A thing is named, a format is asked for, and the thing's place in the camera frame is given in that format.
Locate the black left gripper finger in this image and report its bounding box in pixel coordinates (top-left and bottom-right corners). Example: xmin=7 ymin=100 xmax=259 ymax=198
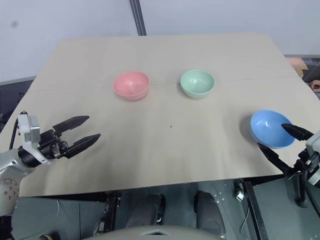
xmin=65 ymin=133 xmax=102 ymax=159
xmin=52 ymin=115 xmax=91 ymax=134

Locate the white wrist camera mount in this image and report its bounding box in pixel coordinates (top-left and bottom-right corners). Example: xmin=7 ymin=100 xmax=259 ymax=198
xmin=305 ymin=129 xmax=320 ymax=186
xmin=17 ymin=111 xmax=52 ymax=166

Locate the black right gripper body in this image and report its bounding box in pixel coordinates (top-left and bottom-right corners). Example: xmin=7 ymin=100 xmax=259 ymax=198
xmin=294 ymin=148 xmax=312 ymax=174

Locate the thin white cable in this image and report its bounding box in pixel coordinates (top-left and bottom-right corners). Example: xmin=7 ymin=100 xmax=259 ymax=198
xmin=239 ymin=204 xmax=251 ymax=234

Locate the blue plastic bowl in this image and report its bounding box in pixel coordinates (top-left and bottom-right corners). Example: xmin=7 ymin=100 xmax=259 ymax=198
xmin=250 ymin=109 xmax=297 ymax=150

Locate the black table leg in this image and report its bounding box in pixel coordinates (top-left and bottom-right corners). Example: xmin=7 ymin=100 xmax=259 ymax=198
xmin=103 ymin=195 xmax=121 ymax=234
xmin=243 ymin=180 xmax=270 ymax=240

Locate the grey robot torso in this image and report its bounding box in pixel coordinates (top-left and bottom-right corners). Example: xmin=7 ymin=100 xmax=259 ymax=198
xmin=82 ymin=224 xmax=241 ymax=240

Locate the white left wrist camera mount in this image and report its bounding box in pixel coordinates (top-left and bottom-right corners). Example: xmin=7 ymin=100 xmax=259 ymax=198
xmin=17 ymin=111 xmax=52 ymax=166

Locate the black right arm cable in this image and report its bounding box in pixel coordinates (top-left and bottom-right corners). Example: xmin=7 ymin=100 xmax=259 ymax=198
xmin=296 ymin=171 xmax=310 ymax=209

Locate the black metal profile rail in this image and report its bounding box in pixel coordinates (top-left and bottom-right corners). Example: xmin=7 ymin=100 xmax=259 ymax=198
xmin=130 ymin=0 xmax=147 ymax=36

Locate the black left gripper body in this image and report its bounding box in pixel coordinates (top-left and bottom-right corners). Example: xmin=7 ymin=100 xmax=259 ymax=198
xmin=37 ymin=128 xmax=74 ymax=160

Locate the brown cardboard box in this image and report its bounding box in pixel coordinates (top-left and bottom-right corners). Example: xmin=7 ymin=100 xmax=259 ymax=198
xmin=286 ymin=57 xmax=310 ymax=76

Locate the green plastic bowl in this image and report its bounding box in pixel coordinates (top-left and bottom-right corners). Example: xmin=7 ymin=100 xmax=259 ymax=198
xmin=180 ymin=68 xmax=216 ymax=100

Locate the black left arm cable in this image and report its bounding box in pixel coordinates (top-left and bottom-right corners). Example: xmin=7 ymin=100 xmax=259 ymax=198
xmin=8 ymin=109 xmax=27 ymax=151

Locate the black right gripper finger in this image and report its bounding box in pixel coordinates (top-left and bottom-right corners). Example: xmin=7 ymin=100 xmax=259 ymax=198
xmin=281 ymin=123 xmax=314 ymax=143
xmin=257 ymin=142 xmax=300 ymax=181

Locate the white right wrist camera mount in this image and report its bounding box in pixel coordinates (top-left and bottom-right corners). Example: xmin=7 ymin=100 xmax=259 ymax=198
xmin=305 ymin=129 xmax=320 ymax=186

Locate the pink plastic bowl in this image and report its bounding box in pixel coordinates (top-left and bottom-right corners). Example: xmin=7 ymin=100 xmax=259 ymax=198
xmin=112 ymin=70 xmax=150 ymax=102

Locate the black equipment case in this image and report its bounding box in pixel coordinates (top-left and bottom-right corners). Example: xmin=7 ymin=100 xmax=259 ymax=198
xmin=0 ymin=75 xmax=37 ymax=133

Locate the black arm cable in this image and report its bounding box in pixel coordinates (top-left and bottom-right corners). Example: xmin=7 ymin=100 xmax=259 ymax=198
xmin=296 ymin=171 xmax=310 ymax=209
xmin=8 ymin=109 xmax=27 ymax=151

